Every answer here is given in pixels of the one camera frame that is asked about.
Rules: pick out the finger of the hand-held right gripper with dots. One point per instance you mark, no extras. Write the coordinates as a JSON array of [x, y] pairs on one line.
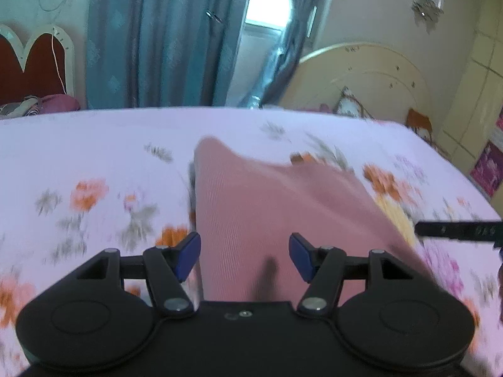
[[456, 231]]

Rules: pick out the pink ribbed shirt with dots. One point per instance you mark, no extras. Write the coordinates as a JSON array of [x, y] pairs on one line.
[[259, 212]]

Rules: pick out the metal curtain clip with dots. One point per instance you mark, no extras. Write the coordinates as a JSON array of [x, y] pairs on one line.
[[214, 15]]

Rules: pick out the window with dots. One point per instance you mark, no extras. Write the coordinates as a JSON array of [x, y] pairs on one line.
[[267, 0]]

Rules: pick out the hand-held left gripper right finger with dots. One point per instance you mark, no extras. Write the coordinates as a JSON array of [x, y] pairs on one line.
[[300, 254]]

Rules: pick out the floral pillow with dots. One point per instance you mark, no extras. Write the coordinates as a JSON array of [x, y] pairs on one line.
[[350, 104]]

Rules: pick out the pile of clothes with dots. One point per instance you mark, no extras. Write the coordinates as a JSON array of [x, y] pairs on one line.
[[43, 104]]

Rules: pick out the cream round headboard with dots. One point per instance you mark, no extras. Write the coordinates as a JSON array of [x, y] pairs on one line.
[[377, 74]]

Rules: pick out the orange patterned pillow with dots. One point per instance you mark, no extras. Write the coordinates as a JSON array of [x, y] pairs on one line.
[[419, 123]]

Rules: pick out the blue patterned curtain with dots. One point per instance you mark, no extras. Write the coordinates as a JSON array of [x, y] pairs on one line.
[[157, 39]]

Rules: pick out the floral bed sheet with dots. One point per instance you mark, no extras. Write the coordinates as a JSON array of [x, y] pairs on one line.
[[98, 157]]

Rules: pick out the cream wardrobe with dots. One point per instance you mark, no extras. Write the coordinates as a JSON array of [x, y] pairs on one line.
[[475, 98]]

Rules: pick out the tied blue curtain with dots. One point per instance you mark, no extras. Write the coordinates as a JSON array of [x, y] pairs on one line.
[[290, 47]]

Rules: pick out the pink floral poster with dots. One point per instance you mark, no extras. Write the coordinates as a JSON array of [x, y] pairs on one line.
[[487, 169]]

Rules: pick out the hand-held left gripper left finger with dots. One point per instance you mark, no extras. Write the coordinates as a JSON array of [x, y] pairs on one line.
[[188, 254]]

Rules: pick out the red heart-shaped headboard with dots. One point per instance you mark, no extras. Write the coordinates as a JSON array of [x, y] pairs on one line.
[[35, 66]]

